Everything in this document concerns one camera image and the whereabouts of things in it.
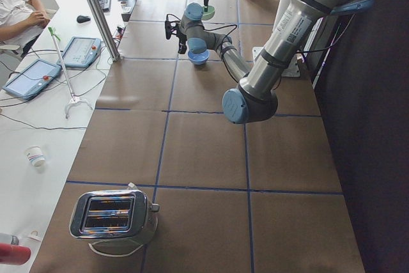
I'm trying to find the blue bowl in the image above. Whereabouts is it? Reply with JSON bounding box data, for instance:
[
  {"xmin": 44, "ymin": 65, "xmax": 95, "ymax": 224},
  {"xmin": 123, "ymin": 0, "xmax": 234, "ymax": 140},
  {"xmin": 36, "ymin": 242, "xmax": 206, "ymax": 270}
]
[{"xmin": 187, "ymin": 50, "xmax": 210, "ymax": 65}]

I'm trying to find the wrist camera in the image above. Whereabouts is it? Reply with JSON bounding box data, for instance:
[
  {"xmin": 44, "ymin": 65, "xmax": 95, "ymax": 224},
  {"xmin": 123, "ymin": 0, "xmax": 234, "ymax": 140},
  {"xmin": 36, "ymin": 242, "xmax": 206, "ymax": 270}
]
[{"xmin": 164, "ymin": 20, "xmax": 179, "ymax": 40}]

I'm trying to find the near teach pendant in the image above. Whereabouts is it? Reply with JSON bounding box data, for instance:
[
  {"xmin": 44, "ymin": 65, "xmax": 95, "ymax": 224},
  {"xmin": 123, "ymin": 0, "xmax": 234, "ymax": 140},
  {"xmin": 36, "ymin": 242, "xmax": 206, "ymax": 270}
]
[{"xmin": 3, "ymin": 59, "xmax": 62, "ymax": 100}]

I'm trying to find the silver toaster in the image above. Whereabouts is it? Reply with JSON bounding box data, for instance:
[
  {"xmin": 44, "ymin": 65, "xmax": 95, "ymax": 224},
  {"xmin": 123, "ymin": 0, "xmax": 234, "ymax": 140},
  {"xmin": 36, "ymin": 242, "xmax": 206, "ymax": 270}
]
[{"xmin": 70, "ymin": 186, "xmax": 160, "ymax": 253}]

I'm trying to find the green bowl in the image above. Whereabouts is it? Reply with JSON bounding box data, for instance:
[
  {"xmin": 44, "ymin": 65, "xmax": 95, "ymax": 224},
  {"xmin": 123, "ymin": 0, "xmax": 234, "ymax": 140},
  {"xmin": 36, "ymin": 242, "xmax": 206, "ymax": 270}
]
[{"xmin": 202, "ymin": 6, "xmax": 215, "ymax": 20}]

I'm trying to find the far teach pendant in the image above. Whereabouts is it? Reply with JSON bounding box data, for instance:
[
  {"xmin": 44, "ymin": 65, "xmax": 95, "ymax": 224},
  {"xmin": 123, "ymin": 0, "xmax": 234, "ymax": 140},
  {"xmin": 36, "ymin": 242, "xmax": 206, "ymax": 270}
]
[{"xmin": 62, "ymin": 36, "xmax": 102, "ymax": 70}]

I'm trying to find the paper cup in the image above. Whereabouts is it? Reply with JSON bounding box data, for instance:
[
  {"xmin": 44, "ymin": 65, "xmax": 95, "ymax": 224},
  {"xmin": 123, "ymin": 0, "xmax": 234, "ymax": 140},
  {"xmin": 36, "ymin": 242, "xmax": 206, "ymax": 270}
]
[{"xmin": 24, "ymin": 146, "xmax": 45, "ymax": 168}]

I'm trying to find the aluminium frame post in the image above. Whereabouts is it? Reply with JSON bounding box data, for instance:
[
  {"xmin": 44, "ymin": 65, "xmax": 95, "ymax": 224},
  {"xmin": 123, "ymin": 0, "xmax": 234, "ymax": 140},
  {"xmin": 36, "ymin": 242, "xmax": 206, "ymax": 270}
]
[{"xmin": 87, "ymin": 0, "xmax": 120, "ymax": 62}]

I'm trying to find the reacher grabber stick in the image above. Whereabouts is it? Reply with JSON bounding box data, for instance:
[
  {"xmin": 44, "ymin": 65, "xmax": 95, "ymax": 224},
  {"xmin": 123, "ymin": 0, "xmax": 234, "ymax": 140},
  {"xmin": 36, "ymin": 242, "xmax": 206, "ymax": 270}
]
[{"xmin": 48, "ymin": 27, "xmax": 93, "ymax": 119}]

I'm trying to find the black computer mouse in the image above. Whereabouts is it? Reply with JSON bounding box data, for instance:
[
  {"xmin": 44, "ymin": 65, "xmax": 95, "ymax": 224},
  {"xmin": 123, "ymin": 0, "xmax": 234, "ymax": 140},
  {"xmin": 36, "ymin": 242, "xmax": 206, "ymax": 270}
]
[{"xmin": 76, "ymin": 15, "xmax": 91, "ymax": 24}]

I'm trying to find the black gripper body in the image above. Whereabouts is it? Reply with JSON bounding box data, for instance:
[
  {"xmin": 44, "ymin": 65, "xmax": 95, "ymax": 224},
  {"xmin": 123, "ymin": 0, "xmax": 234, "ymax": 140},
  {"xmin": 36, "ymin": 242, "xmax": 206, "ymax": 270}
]
[{"xmin": 177, "ymin": 32, "xmax": 187, "ymax": 50}]

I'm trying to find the seated person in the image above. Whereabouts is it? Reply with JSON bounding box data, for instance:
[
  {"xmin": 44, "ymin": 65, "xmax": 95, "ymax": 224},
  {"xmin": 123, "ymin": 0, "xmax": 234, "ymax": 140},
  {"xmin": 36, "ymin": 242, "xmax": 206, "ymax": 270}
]
[{"xmin": 1, "ymin": 0, "xmax": 50, "ymax": 47}]

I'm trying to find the red bottle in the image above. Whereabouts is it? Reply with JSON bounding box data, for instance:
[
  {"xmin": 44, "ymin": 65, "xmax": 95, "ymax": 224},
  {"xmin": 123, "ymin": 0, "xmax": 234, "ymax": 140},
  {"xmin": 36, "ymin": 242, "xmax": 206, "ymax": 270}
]
[{"xmin": 1, "ymin": 233, "xmax": 31, "ymax": 265}]

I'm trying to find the teach pendant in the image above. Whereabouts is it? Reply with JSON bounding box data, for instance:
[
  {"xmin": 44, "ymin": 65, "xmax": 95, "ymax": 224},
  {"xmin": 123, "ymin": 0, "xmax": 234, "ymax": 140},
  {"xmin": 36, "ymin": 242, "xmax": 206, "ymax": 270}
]
[
  {"xmin": 3, "ymin": 59, "xmax": 62, "ymax": 100},
  {"xmin": 62, "ymin": 36, "xmax": 102, "ymax": 70}
]

